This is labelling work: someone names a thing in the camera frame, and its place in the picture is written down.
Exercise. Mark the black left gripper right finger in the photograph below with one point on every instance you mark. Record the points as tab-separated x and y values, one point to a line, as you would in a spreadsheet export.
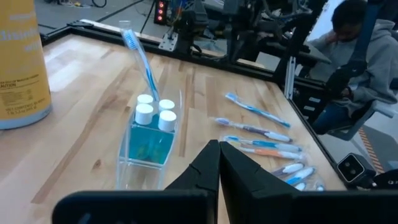
245	186

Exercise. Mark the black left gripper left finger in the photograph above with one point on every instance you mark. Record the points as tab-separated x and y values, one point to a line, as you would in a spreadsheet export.
202	177

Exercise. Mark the purple toothbrush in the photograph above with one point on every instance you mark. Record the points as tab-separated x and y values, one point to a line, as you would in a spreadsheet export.
290	169
253	129

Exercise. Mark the clear acrylic organizer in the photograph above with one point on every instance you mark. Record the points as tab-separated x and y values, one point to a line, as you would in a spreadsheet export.
124	174

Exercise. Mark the grey chair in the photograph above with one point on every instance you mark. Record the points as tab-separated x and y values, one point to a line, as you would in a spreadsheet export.
379	109

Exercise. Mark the black device with indicator lights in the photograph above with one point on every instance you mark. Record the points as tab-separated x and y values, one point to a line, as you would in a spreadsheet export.
160	11

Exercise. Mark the person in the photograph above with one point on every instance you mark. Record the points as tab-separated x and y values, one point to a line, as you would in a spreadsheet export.
379	62

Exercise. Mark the yellow canister white lid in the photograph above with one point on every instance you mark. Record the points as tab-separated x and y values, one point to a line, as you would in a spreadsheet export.
21	62

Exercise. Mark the table-level camera box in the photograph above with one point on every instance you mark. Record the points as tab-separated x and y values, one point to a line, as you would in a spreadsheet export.
351	168

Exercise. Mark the black aluminium table frame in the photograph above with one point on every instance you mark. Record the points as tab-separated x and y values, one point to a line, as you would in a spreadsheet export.
217	63

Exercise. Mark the silver aluminium post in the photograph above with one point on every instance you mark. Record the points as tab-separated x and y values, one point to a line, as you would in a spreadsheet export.
289	77

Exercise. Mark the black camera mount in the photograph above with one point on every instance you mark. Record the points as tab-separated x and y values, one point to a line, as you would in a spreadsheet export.
382	180

